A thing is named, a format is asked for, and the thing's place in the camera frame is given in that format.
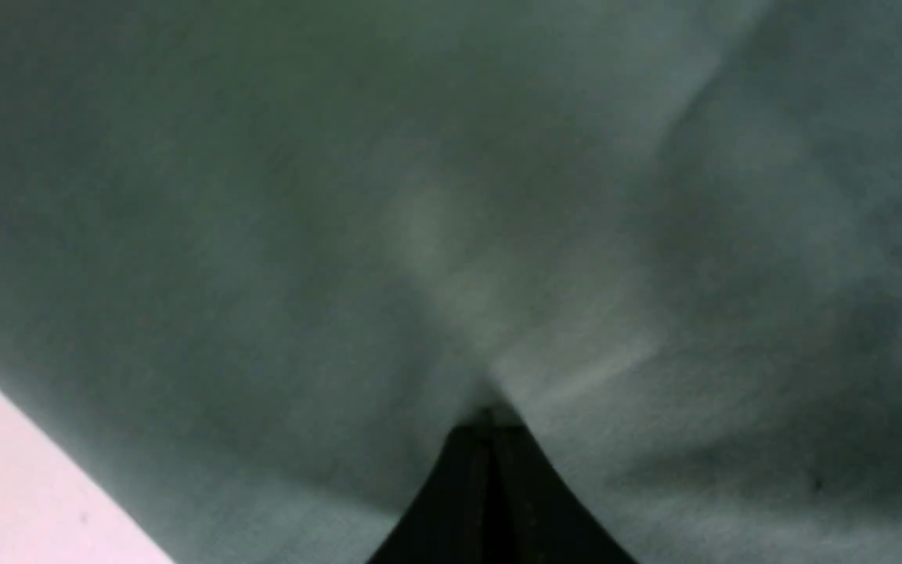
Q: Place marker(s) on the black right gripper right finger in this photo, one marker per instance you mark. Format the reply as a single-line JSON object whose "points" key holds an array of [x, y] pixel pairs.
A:
{"points": [[545, 520]]}

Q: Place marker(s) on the green long-sleeve top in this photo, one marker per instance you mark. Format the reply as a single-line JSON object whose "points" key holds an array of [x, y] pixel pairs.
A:
{"points": [[256, 257]]}

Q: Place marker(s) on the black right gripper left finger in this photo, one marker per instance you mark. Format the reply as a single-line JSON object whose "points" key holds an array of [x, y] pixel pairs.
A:
{"points": [[445, 521]]}

